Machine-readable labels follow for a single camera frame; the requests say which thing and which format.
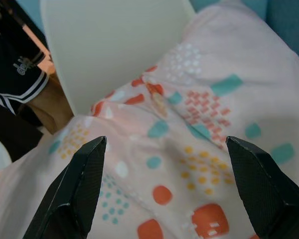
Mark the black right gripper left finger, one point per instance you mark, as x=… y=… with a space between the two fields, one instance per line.
x=74 y=189

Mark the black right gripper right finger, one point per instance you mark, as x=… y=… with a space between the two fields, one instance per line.
x=266 y=189

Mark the small white plastic chair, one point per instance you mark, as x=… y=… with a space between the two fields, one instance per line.
x=109 y=49

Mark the pink patterned pillow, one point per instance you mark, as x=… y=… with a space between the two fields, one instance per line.
x=164 y=139

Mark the person in black shorts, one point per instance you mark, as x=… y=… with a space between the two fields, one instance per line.
x=17 y=62

